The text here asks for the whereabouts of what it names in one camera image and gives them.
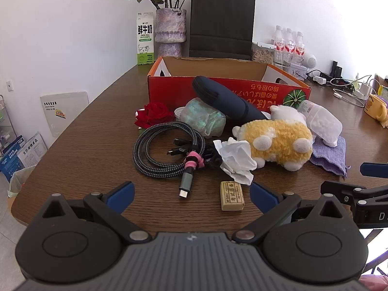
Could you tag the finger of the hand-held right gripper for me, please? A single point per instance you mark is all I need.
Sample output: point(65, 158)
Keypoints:
point(339, 188)
point(376, 169)

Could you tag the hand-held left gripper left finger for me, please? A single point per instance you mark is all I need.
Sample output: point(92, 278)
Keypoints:
point(121, 197)

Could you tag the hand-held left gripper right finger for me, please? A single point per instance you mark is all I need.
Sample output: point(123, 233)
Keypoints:
point(263, 197)

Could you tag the beige eraser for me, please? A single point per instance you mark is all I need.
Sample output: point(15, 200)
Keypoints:
point(232, 195)

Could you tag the purple knitted cloth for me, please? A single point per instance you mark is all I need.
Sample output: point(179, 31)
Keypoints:
point(329, 157)

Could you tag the white tissue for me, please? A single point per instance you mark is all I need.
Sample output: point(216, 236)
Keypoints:
point(233, 160)

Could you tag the yellow and white plush sheep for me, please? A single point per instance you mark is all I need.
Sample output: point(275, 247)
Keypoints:
point(279, 139)

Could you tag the white plastic jar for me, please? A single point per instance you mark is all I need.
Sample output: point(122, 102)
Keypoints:
point(324, 124)

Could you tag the red fabric rose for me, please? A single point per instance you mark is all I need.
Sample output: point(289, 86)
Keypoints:
point(154, 113)

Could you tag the clear plastic bag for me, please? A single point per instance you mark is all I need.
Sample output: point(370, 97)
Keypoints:
point(203, 116)

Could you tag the white round cap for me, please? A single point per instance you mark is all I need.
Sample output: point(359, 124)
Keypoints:
point(179, 113)

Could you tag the dark navy zip pouch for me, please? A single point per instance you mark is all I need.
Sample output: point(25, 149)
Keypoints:
point(224, 97)

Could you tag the red cardboard box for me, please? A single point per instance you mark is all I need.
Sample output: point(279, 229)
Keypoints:
point(175, 89)

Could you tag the clear container of seeds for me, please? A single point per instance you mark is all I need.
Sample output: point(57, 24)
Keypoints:
point(262, 56)

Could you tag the yellow mug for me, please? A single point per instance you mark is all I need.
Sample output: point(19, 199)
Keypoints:
point(376, 106)

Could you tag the black power strip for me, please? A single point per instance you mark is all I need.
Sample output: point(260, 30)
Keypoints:
point(342, 85)

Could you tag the white printed cardboard box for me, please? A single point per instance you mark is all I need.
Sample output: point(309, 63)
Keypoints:
point(31, 151)

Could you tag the cardboard trash box with bag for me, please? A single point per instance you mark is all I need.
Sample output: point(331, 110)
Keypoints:
point(19, 178)

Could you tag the white charger block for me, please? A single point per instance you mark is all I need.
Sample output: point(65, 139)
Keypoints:
point(319, 80)

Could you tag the black power adapter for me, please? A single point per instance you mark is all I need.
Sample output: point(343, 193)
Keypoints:
point(324, 75)

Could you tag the black upright device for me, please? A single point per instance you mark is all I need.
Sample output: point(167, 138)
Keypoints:
point(335, 68)

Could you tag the blue cardboard box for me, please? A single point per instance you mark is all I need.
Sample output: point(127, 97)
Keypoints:
point(10, 157)

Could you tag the white printed tin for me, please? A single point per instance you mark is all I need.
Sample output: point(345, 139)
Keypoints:
point(298, 71)

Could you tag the white round speaker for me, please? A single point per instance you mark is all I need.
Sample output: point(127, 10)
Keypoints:
point(309, 60)

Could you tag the clear bottle with red label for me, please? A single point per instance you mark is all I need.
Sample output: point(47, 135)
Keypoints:
point(300, 47)
point(279, 44)
point(290, 45)

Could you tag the white and green milk carton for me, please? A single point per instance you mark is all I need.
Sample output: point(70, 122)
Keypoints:
point(145, 36)

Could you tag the mottled purple vase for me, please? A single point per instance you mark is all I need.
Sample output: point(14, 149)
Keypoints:
point(169, 27)

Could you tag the black paper bag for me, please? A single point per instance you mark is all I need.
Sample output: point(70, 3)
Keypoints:
point(221, 21)

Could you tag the white board against wall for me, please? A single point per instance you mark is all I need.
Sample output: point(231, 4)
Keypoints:
point(65, 112)

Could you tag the white wall socket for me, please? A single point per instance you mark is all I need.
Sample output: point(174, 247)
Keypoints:
point(10, 85)

